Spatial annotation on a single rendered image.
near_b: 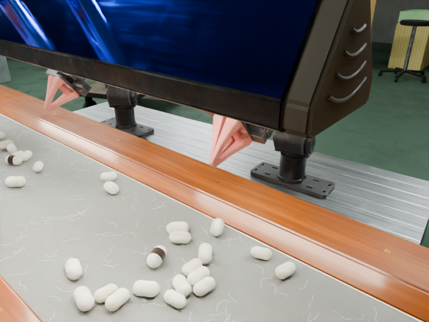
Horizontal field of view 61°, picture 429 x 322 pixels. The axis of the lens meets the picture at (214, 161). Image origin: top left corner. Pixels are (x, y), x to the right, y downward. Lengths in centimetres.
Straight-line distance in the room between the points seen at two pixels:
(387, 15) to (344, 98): 741
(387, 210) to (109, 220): 57
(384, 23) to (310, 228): 712
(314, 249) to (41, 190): 53
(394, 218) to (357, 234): 25
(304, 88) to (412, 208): 74
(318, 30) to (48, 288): 48
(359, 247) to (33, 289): 45
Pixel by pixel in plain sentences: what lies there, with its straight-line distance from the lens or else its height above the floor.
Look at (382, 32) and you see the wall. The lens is 763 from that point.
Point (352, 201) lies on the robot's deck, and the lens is 87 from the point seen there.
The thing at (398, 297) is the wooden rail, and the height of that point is 75.
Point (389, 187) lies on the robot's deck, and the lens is 96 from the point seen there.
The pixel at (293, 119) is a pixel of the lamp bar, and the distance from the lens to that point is 17.
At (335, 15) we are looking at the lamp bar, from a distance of 18.
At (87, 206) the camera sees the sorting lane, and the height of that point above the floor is 74.
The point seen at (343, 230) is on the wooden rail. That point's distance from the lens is 60.
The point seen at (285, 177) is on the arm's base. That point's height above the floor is 69.
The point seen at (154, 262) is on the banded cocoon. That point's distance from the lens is 53.
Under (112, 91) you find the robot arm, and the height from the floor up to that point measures 81.
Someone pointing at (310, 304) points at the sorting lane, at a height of 74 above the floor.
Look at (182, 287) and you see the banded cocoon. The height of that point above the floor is 76.
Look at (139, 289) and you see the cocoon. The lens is 50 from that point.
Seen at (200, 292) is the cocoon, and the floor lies 75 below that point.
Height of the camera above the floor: 111
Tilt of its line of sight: 26 degrees down
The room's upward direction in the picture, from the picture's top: straight up
